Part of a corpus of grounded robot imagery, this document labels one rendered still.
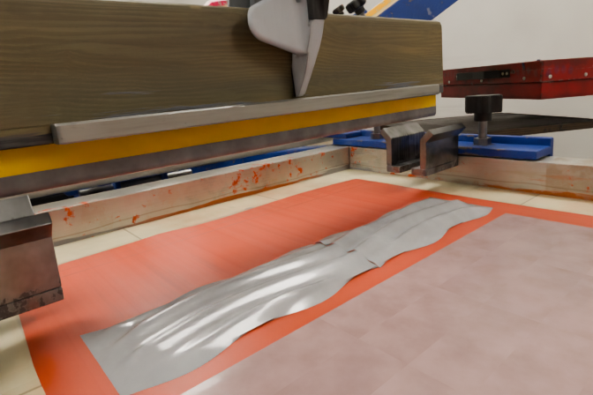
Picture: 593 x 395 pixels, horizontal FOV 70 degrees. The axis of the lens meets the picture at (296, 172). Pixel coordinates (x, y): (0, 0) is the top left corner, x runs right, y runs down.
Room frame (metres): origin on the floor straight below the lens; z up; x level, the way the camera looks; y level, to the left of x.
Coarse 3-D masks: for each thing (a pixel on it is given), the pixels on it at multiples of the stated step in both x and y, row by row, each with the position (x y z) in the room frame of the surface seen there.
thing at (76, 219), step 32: (256, 160) 0.57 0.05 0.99; (288, 160) 0.56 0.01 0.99; (320, 160) 0.60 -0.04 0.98; (352, 160) 0.63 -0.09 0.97; (384, 160) 0.59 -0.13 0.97; (480, 160) 0.48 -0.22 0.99; (512, 160) 0.45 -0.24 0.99; (544, 160) 0.43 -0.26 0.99; (576, 160) 0.42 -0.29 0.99; (128, 192) 0.43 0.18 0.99; (160, 192) 0.44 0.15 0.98; (192, 192) 0.47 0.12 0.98; (224, 192) 0.49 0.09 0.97; (256, 192) 0.52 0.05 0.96; (544, 192) 0.43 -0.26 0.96; (576, 192) 0.41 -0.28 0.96; (64, 224) 0.38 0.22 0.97; (96, 224) 0.40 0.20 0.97; (128, 224) 0.42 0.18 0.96
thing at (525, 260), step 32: (320, 192) 0.50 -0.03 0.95; (352, 192) 0.49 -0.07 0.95; (384, 192) 0.48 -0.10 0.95; (416, 192) 0.47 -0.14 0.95; (256, 224) 0.40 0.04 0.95; (288, 224) 0.39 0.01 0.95; (320, 224) 0.38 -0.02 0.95; (352, 224) 0.38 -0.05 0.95; (480, 224) 0.35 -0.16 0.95; (512, 224) 0.35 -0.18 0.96; (544, 224) 0.34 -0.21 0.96; (576, 224) 0.34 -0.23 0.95; (416, 256) 0.29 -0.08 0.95; (448, 256) 0.29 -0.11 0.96; (480, 256) 0.29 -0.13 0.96; (512, 256) 0.28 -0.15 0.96; (544, 256) 0.28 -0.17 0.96; (576, 256) 0.27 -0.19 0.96; (448, 288) 0.24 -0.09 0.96; (480, 288) 0.24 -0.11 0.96; (512, 288) 0.24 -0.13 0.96; (544, 288) 0.23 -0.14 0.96; (576, 288) 0.23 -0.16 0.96; (544, 320) 0.20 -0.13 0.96; (576, 320) 0.20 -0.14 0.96
